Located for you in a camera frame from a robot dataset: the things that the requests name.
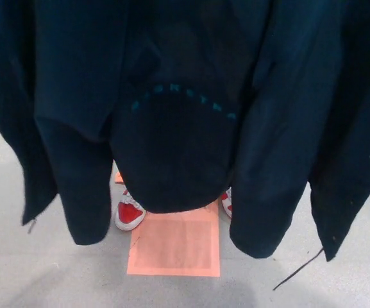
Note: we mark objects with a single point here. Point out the dark teal basketball coat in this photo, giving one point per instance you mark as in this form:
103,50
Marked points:
75,64

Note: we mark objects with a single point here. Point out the red and white sneaker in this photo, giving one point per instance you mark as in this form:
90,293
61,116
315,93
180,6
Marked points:
227,202
130,215

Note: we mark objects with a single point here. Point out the torn orange paper scrap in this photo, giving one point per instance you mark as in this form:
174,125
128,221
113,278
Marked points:
119,177

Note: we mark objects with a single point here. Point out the orange floor sheet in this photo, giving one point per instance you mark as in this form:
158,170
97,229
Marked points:
172,250

